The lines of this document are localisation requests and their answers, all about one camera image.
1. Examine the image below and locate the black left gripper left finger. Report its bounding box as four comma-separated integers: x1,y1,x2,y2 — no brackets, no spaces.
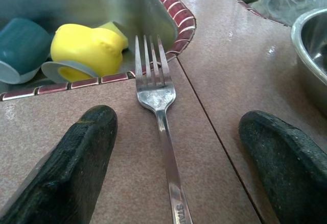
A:
0,104,119,224

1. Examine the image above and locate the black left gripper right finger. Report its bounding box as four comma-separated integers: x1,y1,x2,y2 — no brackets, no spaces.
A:
239,110,327,224

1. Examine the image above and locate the stainless steel bowl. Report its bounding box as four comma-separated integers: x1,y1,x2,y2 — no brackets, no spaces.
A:
290,7,327,119

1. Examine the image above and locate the stainless steel fork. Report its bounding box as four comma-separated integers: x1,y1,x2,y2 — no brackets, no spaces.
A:
134,34,194,224

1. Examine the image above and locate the yellow bowl with grey base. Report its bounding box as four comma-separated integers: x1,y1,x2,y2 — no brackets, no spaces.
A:
40,23,123,84

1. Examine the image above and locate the teal ceramic mug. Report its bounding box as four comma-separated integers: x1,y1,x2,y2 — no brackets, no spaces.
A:
0,17,56,85

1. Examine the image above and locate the yellow green scouring sponge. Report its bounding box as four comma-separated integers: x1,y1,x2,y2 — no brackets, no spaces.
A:
98,21,129,50

